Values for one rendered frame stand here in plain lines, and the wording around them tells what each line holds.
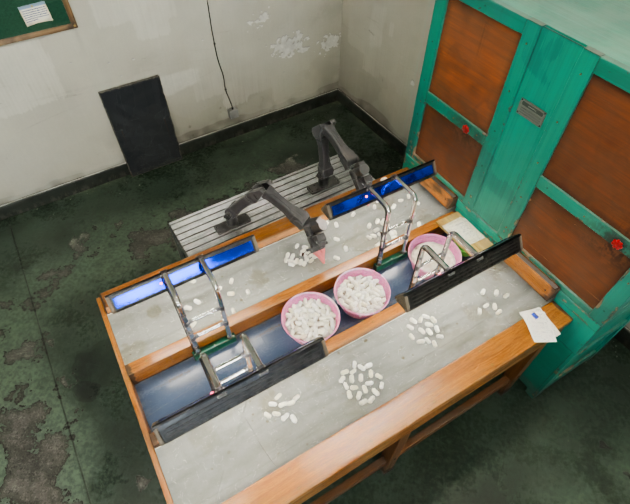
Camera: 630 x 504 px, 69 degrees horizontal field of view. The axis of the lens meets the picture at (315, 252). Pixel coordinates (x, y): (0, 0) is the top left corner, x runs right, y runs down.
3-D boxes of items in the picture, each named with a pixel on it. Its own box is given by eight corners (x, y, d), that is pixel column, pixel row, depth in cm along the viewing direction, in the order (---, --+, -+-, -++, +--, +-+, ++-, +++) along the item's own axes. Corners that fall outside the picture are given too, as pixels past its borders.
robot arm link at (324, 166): (333, 176, 268) (329, 125, 246) (324, 181, 265) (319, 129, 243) (327, 172, 272) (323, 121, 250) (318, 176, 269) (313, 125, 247)
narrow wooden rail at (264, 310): (131, 376, 200) (123, 365, 192) (450, 223, 260) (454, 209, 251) (135, 386, 197) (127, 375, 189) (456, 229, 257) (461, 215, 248)
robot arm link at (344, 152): (361, 158, 236) (329, 112, 243) (347, 164, 233) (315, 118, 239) (354, 170, 247) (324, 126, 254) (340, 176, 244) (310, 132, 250)
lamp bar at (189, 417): (152, 425, 149) (146, 417, 143) (317, 338, 169) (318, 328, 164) (161, 447, 145) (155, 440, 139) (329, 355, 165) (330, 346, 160)
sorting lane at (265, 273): (108, 317, 212) (106, 314, 210) (418, 183, 271) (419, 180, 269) (126, 370, 195) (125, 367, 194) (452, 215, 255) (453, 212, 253)
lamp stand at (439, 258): (400, 302, 223) (417, 242, 189) (433, 285, 230) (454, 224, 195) (426, 332, 213) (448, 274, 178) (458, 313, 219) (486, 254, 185)
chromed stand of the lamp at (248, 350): (214, 401, 191) (193, 351, 157) (257, 378, 198) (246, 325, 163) (233, 442, 181) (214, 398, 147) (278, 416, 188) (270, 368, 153)
